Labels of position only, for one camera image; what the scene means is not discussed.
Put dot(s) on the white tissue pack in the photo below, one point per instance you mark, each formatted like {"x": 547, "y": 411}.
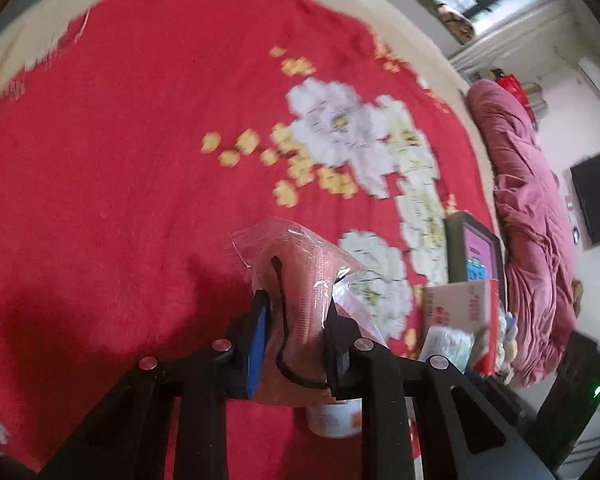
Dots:
{"x": 445, "y": 345}

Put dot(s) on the pink quilt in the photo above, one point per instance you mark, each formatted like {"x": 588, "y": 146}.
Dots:
{"x": 525, "y": 210}

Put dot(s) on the white curtain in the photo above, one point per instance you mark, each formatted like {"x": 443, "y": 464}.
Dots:
{"x": 510, "y": 35}

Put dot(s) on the white supplement bottle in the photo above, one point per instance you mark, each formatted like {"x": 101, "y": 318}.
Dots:
{"x": 332, "y": 420}

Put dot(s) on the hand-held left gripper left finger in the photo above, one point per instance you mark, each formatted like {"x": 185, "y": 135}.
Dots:
{"x": 257, "y": 350}

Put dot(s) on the red cardboard box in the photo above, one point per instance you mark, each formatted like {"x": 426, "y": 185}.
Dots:
{"x": 455, "y": 310}

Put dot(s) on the black wall television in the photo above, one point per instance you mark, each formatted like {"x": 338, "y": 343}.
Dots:
{"x": 597, "y": 200}

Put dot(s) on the red bags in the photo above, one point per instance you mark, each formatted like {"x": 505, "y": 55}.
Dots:
{"x": 512, "y": 87}

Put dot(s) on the brown patterned blanket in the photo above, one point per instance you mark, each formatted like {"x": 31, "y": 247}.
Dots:
{"x": 457, "y": 22}

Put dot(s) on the dark framed pink picture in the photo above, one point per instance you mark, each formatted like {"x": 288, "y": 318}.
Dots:
{"x": 472, "y": 255}

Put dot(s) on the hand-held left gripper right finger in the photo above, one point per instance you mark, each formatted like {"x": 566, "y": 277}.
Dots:
{"x": 337, "y": 360}

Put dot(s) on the red floral blanket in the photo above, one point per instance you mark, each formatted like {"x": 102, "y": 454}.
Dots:
{"x": 130, "y": 185}

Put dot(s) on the pink face mask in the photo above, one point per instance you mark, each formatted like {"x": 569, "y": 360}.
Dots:
{"x": 300, "y": 300}

